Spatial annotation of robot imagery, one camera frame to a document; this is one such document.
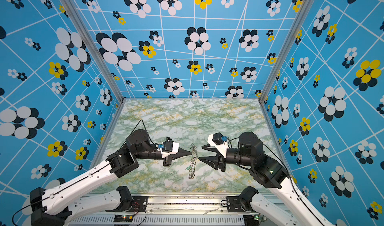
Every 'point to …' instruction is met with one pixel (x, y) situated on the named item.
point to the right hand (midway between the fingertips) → (203, 152)
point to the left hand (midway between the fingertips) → (191, 151)
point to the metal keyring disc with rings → (192, 168)
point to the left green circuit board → (123, 218)
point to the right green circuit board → (256, 217)
